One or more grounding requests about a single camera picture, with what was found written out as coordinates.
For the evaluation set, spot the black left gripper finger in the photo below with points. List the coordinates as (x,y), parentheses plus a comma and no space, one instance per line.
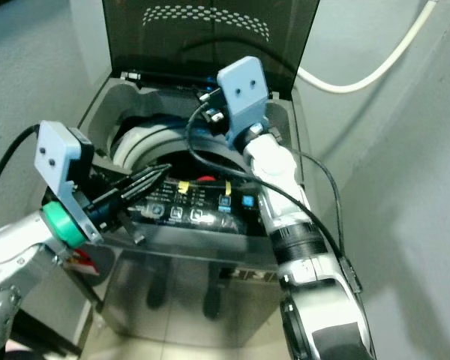
(142,180)
(136,195)

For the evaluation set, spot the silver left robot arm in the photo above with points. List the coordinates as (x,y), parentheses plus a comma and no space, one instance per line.
(15,277)

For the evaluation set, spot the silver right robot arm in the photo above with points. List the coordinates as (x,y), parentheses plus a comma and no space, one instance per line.
(300,255)

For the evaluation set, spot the grey top-load washing machine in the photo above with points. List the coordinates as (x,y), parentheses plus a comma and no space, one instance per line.
(180,300)

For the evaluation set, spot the dark smoked washer lid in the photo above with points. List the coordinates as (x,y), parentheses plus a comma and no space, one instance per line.
(165,45)

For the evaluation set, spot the pale blue right wrist camera mount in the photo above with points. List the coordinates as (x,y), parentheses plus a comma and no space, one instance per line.
(244,94)

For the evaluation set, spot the pale blue wrist camera mount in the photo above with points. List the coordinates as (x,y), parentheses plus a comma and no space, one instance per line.
(244,94)
(56,157)

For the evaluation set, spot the pale blue left wrist camera mount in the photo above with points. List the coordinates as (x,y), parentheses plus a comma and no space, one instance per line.
(56,157)

